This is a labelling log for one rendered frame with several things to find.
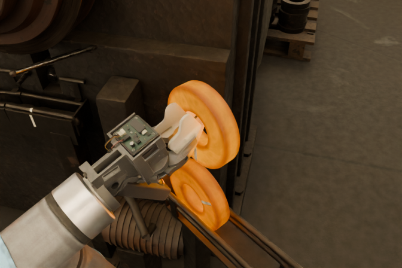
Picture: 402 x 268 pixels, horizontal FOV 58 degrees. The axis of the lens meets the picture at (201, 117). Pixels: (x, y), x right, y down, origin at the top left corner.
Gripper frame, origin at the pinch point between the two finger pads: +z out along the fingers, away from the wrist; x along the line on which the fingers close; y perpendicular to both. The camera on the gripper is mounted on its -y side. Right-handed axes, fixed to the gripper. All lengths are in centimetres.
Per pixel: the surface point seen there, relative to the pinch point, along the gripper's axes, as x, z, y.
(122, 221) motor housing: 16.5, -21.6, -33.6
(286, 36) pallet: 90, 123, -113
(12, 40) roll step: 42.1, -14.3, 6.5
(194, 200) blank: 1.2, -7.3, -22.3
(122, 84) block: 30.5, -1.3, -10.8
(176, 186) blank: 5.4, -8.3, -20.4
